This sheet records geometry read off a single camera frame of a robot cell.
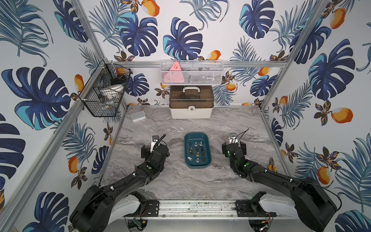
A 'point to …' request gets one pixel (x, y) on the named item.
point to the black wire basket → (104, 93)
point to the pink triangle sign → (175, 75)
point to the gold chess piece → (197, 154)
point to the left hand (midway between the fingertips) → (152, 144)
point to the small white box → (138, 116)
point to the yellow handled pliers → (271, 165)
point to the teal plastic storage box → (197, 152)
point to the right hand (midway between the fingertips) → (234, 142)
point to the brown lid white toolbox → (191, 101)
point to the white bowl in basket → (114, 90)
